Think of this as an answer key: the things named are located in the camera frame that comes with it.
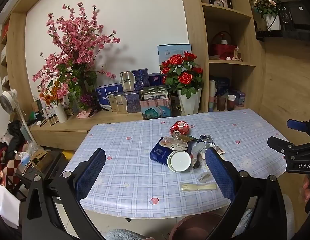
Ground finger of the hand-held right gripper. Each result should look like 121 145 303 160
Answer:
287 119 310 133
267 136 295 158

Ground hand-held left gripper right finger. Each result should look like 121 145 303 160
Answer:
204 147 289 240

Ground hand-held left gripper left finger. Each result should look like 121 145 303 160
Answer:
21 148 107 240

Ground black plastic spoon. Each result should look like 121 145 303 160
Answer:
191 142 207 170

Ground crushed silver can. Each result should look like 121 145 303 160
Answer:
197 134 217 150

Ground white round plastic lid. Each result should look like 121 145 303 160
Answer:
167 150 192 173

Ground green gold sachet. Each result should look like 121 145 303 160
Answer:
179 134 198 142

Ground brown trash bin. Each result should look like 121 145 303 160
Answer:
169 212 229 240

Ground crushed red soda can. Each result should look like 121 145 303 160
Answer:
169 120 191 138

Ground dark blue coffee packet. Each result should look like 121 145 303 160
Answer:
149 137 173 167

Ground person's right hand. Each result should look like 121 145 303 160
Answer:
299 174 310 204

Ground black side table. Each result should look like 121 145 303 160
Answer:
15 151 69 200

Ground blue plaid tablecloth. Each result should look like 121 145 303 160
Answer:
64 108 290 217

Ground wooden sideboard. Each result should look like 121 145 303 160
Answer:
29 110 145 152

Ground cardboard box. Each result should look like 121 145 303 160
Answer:
29 149 54 172

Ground pink cloth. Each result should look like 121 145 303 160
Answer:
76 109 98 118

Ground purple box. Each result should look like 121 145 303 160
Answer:
230 89 246 107

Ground red cup with white rim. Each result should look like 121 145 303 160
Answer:
227 94 236 111

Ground white ribbed vase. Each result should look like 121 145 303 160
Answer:
54 102 68 124

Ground brown glass cup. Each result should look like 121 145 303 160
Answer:
217 96 227 112

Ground purple artificial flowers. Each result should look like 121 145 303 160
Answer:
79 94 95 110

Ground stack of pastel cups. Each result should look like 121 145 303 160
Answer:
209 80 217 112

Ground silver blue gift box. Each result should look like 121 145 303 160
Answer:
111 91 141 114
119 68 150 92

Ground white square flower pot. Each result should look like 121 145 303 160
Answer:
177 88 202 116

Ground blue white box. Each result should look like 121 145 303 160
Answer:
96 83 123 110

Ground orange artificial flowers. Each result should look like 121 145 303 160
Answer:
40 85 68 105

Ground pile of clothes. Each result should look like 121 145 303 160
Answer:
0 120 31 188

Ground teal pink package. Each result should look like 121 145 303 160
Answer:
141 106 172 119

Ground black shelf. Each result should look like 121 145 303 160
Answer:
256 29 310 43

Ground pack of pink cans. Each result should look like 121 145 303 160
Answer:
139 86 170 108

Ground small white flower pot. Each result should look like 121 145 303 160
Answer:
265 14 281 31

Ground red basket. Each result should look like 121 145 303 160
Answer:
210 31 233 60

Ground black appliance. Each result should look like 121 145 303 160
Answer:
280 1 310 32

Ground red rose plant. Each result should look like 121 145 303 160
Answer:
159 52 204 99

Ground white desk fan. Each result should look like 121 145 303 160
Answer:
0 89 36 147

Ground small dark blue box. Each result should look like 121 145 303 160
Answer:
148 73 162 87

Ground pink rose plant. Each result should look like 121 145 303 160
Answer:
252 0 283 18

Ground large light blue box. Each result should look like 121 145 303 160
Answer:
157 44 192 64

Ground pink blossom arrangement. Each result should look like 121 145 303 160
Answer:
32 2 120 110

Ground wooden shelf unit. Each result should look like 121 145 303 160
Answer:
179 0 266 115

